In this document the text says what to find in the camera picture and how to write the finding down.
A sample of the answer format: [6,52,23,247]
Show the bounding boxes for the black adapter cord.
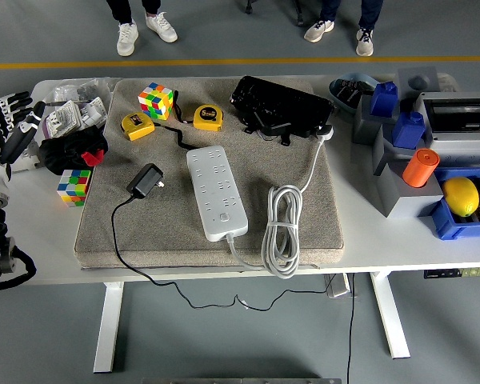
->
[110,194,333,312]

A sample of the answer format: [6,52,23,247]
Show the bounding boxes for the black plug adapter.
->
[126,162,166,199]

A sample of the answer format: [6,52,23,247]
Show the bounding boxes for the white power strip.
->
[186,145,250,243]

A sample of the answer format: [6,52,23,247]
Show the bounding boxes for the white power strip cable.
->
[225,124,335,280]

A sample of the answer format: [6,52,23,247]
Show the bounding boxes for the white circuit breaker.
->
[10,138,43,174]

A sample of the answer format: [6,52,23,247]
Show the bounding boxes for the black cloth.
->
[38,126,109,176]

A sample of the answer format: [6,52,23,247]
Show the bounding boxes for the small colourful puzzle cube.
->
[56,168,93,209]

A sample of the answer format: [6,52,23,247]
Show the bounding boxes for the clear plastic bag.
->
[43,78,115,106]

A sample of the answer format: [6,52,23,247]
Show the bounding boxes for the red plastic piece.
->
[82,149,106,166]

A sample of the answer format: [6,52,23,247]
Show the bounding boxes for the white socket module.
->
[76,97,108,128]

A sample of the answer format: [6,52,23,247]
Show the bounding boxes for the yellow tape measure brown label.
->
[121,112,156,142]

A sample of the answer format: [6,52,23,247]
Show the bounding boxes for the large colourful puzzle cube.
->
[138,82,174,120]

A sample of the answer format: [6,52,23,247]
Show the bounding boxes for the person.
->
[106,0,179,57]
[302,0,385,58]

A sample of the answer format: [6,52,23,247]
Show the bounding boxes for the grey-brown mat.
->
[74,78,345,270]

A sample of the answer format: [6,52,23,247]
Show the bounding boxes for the white table leg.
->
[92,282,125,374]
[370,271,411,360]

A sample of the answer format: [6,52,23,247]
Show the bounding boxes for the yellow tape measure black label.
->
[193,103,226,131]

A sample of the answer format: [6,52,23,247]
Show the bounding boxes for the black plastic case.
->
[229,75,336,147]

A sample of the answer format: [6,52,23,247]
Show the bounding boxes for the black chair base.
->
[244,0,306,28]

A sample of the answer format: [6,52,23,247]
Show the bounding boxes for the blue bowl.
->
[329,71,381,115]

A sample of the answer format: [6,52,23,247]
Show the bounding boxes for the black binder clips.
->
[338,78,375,108]

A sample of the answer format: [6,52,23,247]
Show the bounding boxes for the grey box under table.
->
[324,273,352,299]

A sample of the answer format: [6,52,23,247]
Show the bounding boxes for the grey square block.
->
[351,94,401,146]

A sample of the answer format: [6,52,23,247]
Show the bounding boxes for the blue plastic block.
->
[370,81,400,118]
[391,110,426,150]

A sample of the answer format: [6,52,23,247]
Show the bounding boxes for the grey stepped block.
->
[373,126,445,219]

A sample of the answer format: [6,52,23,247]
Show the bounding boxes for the orange cylinder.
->
[402,148,441,188]

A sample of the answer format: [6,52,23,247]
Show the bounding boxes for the grey block with round hole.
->
[395,66,439,101]

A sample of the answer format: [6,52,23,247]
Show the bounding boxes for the beige roll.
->
[438,71,462,94]

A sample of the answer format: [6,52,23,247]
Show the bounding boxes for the blue plastic bin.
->
[430,166,480,241]

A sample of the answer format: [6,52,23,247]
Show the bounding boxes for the table control panel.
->
[423,266,480,280]

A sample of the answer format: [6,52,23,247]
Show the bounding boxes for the yellow lemon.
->
[442,177,480,218]

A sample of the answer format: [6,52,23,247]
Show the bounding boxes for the black tape measure strap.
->
[154,90,197,150]

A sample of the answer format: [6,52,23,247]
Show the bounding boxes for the black hanging cable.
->
[346,274,356,384]

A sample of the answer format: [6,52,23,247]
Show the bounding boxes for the grey electrical enclosure box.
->
[418,90,480,169]

